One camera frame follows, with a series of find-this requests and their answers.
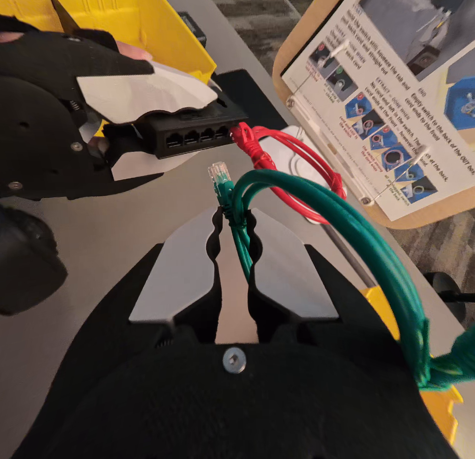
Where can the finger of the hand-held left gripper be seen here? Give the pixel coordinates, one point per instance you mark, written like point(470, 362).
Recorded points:
point(141, 95)
point(137, 165)

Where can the person's left hand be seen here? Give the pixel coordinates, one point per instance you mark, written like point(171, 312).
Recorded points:
point(133, 52)

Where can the instruction sheet on stand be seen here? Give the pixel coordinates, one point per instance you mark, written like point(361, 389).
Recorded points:
point(438, 212)

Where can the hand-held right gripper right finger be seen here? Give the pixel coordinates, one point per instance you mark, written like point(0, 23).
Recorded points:
point(289, 280)

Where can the yellow plastic bin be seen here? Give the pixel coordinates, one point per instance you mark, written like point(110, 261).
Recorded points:
point(382, 310)
point(111, 6)

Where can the black flat panel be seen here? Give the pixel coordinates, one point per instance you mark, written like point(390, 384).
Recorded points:
point(259, 95)

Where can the black ethernet switch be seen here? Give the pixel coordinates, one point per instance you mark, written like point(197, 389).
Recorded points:
point(193, 132)

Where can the white stand base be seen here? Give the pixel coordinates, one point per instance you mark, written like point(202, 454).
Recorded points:
point(293, 158)

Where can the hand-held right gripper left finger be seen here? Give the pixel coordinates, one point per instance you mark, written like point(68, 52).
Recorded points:
point(178, 280)

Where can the small black box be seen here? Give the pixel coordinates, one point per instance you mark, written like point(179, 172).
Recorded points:
point(191, 28)

